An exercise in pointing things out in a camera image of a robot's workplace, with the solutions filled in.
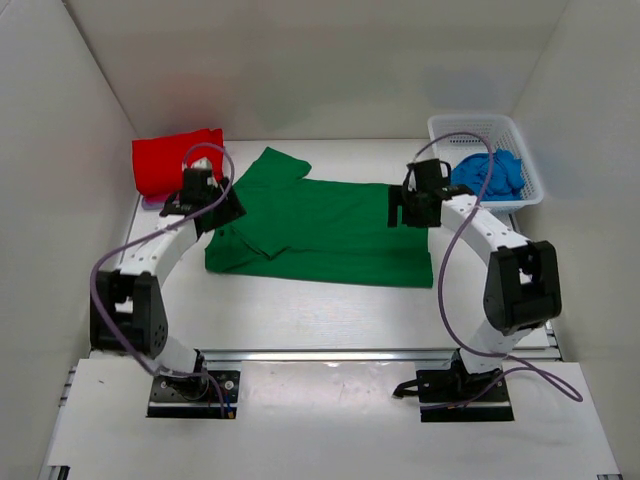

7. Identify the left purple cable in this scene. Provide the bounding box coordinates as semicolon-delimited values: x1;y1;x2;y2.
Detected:
87;142;236;419

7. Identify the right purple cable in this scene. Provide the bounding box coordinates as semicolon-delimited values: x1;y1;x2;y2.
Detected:
405;131;584;404

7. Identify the white plastic basket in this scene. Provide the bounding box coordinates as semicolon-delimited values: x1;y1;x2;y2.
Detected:
427;114;544;214

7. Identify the blue crumpled t-shirt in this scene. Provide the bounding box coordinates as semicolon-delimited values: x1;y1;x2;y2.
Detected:
451;149;525;201

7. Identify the pink folded t-shirt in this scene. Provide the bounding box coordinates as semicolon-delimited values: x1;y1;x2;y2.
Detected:
142;195;168;204

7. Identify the red folded t-shirt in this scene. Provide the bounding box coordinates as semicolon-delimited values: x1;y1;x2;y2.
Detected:
132;128;224;197

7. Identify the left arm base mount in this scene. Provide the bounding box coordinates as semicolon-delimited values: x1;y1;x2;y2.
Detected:
147;362;241;420

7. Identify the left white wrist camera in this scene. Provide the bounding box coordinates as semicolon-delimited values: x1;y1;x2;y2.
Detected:
191;157;213;170

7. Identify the green t-shirt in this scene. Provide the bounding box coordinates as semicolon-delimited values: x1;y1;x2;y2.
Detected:
204;148;434;289

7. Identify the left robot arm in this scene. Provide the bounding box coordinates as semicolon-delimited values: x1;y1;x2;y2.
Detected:
89;168;246;398

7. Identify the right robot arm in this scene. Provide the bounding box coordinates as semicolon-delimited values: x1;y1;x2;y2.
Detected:
388;159;562;401

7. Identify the aluminium table rail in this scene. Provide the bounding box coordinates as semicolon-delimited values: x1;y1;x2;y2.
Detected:
90;209;561;366

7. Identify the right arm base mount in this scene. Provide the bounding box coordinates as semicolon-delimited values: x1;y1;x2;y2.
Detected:
392;353;515;423

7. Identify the purple cable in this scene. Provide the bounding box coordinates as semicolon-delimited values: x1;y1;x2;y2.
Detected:
405;131;584;404
87;142;236;419

